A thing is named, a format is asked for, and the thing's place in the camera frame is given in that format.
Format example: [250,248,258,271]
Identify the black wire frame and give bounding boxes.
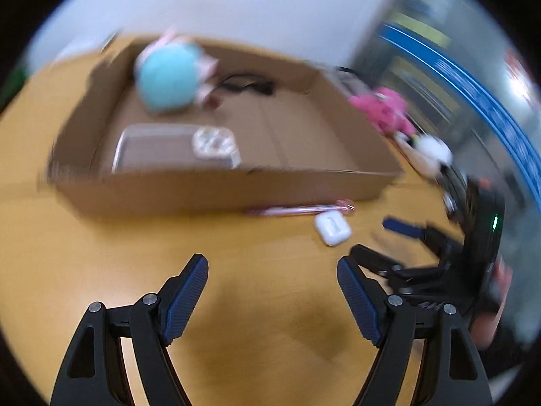
[440,165,471,221]

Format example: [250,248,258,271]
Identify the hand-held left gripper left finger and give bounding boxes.
[51,254,210,406]

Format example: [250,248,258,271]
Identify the pink and blue plush toy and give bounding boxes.
[134,29,219,113]

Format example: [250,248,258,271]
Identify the blue wall sign band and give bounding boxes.
[377,20,541,180]

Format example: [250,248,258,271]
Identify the white earbuds case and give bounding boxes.
[313,211,353,247]

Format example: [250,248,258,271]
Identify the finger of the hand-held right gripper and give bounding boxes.
[382,217,466,260]
[352,244,449,295]

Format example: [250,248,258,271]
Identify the magenta plush toy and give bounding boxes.
[348,86,417,135]

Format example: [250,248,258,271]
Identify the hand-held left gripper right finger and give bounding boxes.
[337,256,494,406]

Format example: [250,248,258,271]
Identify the brown cardboard box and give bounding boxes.
[46,36,405,217]

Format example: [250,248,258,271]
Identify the pink pen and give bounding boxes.
[247,199,356,218]

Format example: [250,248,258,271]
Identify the white plush toy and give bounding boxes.
[411,134,454,177]

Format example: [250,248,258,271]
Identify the black glasses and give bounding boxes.
[209,73,276,99]

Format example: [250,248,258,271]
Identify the person's right hand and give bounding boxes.
[469,257,515,351]

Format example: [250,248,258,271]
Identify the clear plastic tray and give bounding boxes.
[112,123,242,174]

